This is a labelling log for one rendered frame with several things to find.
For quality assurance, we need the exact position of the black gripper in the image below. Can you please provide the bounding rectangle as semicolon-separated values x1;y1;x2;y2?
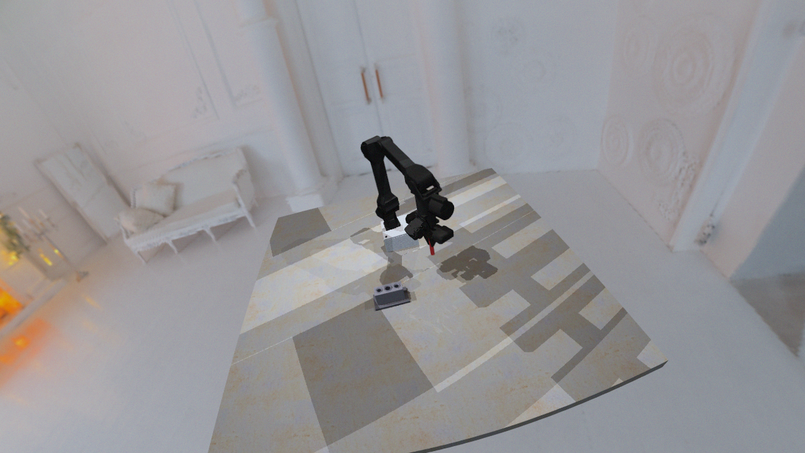
405;210;453;247

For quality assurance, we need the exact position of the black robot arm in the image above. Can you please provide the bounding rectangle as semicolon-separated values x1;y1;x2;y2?
361;136;454;240

